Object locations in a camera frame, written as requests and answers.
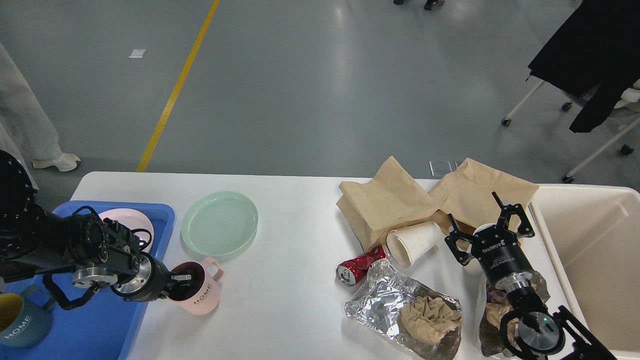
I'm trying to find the white rolling chair frame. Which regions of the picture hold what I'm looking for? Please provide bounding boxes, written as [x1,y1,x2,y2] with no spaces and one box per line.
[500,80,639,189]

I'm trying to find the foil wrapper with napkin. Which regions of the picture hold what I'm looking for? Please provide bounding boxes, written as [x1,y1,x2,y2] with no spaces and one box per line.
[345,259,463,360]

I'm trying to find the blue plastic tray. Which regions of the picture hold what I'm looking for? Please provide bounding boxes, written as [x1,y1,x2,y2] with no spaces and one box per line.
[0,200,175,360]

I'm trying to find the black jacket on chair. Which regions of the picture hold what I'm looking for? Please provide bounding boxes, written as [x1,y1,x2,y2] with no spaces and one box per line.
[528,0,640,133]

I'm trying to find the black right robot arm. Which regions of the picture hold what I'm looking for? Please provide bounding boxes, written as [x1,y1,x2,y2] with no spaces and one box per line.
[445,192,615,360]

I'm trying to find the pink plate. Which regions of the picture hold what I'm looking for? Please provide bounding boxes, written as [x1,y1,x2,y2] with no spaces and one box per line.
[98,208,155,253]

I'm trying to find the person in light trousers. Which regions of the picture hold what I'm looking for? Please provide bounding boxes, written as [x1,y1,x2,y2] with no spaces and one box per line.
[0,46,82,173]

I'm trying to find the beige plastic bin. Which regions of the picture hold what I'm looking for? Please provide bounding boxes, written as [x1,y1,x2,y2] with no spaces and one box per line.
[531,184,640,360]

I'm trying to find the white paper cup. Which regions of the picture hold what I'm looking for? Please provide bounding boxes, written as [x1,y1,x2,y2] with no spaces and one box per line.
[464,223,495,276]
[386,221,445,268]

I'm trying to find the foil bag under right arm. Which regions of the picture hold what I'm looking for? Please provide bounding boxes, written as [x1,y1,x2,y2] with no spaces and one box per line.
[474,271,551,359]

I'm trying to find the dark teal mug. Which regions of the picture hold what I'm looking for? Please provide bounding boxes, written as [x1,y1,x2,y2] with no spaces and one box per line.
[0,284,57,349]

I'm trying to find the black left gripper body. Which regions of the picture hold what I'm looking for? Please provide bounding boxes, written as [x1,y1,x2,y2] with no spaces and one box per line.
[110,251,173,302]

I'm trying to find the pink mug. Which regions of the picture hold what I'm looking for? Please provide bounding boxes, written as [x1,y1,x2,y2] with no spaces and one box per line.
[171,256,224,316]

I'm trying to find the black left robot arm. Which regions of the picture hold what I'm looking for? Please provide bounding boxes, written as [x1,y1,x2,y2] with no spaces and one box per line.
[0,150,196,311]

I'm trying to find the right brown paper bag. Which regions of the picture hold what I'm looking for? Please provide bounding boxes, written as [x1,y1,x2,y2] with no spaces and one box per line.
[428,158,539,229]

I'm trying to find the left brown paper bag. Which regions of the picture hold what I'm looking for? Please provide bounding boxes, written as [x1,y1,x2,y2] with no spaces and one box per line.
[336,156,441,253]

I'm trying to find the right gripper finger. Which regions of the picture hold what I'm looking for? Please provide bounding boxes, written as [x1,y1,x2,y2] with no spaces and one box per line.
[445,213,478,266]
[491,191,536,239]

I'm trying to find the green plate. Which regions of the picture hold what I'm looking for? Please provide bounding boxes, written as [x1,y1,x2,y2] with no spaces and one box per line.
[181,191,259,257]

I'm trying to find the crushed red soda can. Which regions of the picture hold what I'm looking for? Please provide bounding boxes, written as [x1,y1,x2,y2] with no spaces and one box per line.
[335,245,387,287]

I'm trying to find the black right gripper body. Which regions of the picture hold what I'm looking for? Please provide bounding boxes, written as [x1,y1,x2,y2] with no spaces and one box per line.
[472,227,534,291]

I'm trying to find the person in black shoes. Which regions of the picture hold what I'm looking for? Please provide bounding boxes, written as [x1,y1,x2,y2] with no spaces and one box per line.
[392,0,446,11]

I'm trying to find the brown paper bag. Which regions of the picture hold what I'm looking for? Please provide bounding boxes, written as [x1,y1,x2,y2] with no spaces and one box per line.
[428,158,539,229]
[336,156,441,253]

